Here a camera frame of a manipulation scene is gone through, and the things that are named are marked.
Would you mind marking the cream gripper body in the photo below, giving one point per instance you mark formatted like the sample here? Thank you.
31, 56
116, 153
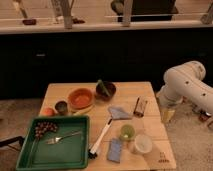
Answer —
167, 107

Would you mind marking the light blue towel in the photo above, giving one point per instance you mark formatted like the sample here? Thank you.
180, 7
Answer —
117, 113

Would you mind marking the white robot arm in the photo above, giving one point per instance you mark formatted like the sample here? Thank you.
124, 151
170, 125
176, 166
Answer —
184, 81

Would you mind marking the small green cup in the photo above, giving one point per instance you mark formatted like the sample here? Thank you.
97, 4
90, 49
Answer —
127, 132

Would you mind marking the small dark metal cup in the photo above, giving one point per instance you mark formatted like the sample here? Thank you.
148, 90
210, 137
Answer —
61, 107

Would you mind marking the white plastic container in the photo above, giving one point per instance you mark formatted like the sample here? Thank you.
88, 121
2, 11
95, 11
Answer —
142, 144

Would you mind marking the wooden table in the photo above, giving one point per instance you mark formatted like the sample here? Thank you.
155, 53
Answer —
160, 158

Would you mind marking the dark brown bowl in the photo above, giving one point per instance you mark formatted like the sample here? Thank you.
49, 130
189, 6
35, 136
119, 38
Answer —
111, 89

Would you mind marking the green vegetable in bowl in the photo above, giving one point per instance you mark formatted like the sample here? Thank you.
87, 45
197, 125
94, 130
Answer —
102, 86

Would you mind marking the blue sponge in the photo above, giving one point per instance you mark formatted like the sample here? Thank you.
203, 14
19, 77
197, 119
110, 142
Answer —
114, 151

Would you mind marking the orange bowl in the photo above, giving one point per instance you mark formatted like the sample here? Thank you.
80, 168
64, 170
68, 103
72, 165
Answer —
80, 98

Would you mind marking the green plastic tray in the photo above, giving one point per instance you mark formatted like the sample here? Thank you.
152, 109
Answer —
69, 153

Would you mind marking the orange round fruit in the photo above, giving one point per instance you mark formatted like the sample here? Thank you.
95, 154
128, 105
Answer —
48, 112

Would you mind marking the silver fork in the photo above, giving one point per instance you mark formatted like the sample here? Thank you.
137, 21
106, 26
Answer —
55, 140

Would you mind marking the bunch of red grapes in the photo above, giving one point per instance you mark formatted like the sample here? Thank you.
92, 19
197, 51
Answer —
43, 127

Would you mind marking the black chair part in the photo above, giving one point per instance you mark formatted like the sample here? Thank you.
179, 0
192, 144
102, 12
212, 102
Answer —
6, 142

